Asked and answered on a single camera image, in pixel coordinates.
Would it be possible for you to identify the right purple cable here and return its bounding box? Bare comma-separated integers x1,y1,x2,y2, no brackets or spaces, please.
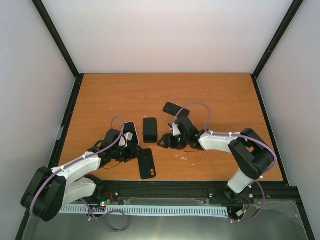
169,102,278,223

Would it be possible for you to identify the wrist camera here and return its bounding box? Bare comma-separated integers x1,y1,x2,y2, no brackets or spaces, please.
118,132,133,148
168,122,181,137

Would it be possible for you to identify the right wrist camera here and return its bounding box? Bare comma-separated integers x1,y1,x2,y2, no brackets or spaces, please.
168,122,181,137

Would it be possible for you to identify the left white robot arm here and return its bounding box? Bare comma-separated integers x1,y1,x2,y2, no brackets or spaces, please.
20,129,139,222

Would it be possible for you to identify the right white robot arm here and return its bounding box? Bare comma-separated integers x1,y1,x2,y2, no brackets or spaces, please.
157,117,278,194

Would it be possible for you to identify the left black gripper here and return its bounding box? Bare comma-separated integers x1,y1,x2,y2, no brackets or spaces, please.
111,143,146,163

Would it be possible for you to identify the black phone case top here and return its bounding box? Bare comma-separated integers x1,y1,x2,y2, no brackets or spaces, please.
142,117,159,144

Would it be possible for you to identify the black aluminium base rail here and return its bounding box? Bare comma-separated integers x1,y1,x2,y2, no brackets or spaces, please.
85,180,302,206

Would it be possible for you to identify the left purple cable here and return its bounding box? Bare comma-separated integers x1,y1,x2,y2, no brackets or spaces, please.
29,115,130,232

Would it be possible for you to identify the light blue cable duct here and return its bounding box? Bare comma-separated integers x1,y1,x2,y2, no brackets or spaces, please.
59,203,229,217

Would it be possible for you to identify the left black frame post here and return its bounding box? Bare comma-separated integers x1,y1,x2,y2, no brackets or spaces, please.
31,0,85,81

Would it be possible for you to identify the purple cable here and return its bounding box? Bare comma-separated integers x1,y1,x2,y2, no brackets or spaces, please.
169,102,278,223
29,115,130,232

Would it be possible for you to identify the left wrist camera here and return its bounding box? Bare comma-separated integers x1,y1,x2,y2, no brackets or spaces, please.
118,132,133,148

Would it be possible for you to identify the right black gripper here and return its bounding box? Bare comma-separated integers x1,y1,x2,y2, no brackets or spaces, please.
157,133,189,150

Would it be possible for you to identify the right black frame post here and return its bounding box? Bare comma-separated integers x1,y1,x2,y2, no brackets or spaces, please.
251,0,305,80

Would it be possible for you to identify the black phone case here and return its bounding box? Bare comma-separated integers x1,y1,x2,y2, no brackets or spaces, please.
142,117,159,144
137,148,157,180
162,102,190,118

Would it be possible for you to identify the black phone case front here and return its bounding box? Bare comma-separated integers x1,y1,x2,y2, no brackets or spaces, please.
137,148,157,180

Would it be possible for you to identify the black frame post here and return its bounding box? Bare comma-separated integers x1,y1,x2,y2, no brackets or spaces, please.
251,0,305,80
31,0,85,81

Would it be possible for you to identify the small green circuit board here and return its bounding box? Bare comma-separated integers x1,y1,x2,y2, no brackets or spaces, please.
100,199,113,208

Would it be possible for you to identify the white phone case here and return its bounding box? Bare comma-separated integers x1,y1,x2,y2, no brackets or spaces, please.
120,121,140,145

